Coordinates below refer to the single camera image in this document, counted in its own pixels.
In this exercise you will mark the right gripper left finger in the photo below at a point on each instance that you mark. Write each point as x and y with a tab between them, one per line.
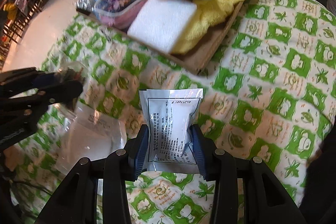
75	199

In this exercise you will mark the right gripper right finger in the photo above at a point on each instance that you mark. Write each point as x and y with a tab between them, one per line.
249	185

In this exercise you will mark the clear bag white pads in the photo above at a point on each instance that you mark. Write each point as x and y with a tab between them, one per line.
88	133

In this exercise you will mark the green patterned quilt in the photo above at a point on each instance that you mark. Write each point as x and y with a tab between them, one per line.
269	91

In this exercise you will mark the pink zipper pouch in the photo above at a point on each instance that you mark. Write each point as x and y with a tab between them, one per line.
117	13

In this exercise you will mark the white foam sponge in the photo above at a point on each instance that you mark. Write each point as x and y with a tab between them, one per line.
160	23

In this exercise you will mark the yellow fluffy towel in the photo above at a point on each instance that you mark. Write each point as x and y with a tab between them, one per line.
209	13

